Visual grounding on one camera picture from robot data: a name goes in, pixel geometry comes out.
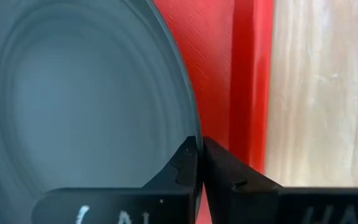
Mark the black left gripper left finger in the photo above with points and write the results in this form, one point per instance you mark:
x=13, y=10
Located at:
x=166, y=199

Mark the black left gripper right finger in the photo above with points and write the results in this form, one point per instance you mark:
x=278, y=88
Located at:
x=247, y=199

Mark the black round plate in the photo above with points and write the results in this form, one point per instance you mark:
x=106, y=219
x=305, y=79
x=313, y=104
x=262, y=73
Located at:
x=73, y=93

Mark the red plastic tray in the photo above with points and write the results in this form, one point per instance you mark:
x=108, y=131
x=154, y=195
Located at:
x=219, y=62

